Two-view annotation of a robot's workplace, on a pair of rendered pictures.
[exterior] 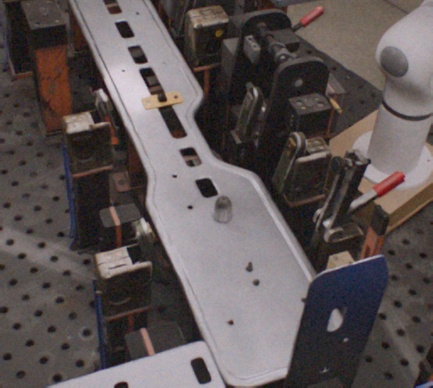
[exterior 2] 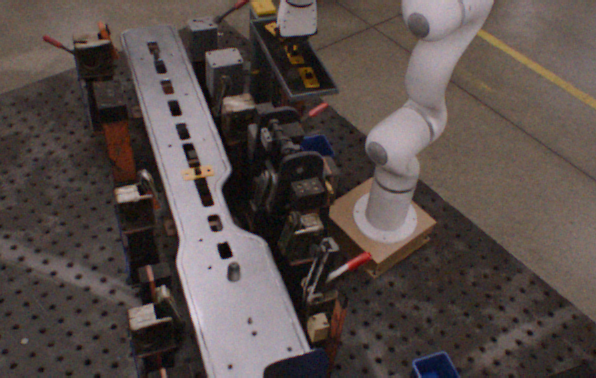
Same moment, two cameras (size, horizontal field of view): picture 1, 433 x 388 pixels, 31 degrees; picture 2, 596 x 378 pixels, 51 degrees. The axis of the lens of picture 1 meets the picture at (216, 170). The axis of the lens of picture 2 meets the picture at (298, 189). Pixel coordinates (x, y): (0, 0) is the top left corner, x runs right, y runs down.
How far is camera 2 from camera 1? 25 cm
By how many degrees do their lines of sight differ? 3
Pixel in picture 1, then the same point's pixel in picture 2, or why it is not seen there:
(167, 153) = (197, 220)
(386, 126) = (377, 195)
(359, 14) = (391, 67)
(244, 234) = (249, 292)
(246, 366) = not seen: outside the picture
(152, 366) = not seen: outside the picture
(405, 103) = (390, 180)
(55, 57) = (119, 129)
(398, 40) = (380, 138)
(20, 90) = (97, 145)
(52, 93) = (117, 155)
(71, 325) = (121, 347)
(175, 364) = not seen: outside the picture
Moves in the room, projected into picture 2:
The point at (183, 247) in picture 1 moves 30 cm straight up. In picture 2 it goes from (200, 301) to (195, 214)
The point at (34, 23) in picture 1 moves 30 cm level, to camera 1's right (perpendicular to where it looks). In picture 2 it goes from (101, 103) to (207, 114)
